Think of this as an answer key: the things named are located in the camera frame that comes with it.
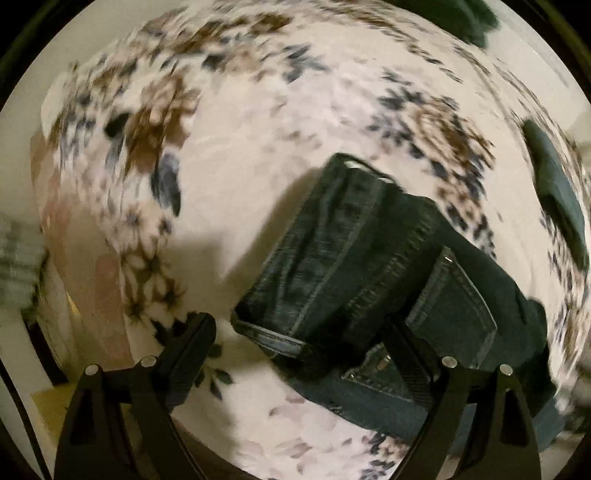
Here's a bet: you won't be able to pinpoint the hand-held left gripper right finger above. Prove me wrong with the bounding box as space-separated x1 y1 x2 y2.
381 318 542 480

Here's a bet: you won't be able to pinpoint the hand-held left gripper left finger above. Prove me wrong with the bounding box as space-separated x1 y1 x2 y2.
54 312 218 480

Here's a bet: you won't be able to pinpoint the dark blue denim pants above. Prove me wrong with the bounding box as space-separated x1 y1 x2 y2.
231 152 571 455

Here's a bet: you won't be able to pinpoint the dark green cloth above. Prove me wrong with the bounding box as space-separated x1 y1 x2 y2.
521 118 589 273

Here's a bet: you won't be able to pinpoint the floral printed bed sheet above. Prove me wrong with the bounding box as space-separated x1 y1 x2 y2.
30 0 591 480

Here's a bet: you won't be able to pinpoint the dark green garment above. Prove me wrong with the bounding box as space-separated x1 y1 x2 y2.
383 0 499 49

